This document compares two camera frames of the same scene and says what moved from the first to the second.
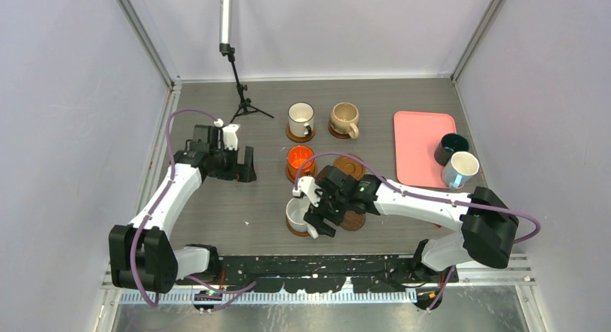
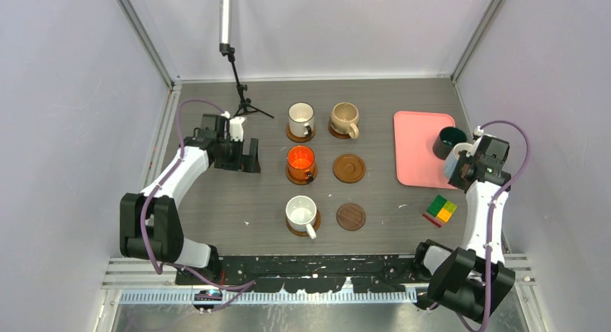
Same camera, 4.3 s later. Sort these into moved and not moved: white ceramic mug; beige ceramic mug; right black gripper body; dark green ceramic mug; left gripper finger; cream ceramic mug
Moved: dark green ceramic mug; right black gripper body; left gripper finger
Not moved: white ceramic mug; beige ceramic mug; cream ceramic mug
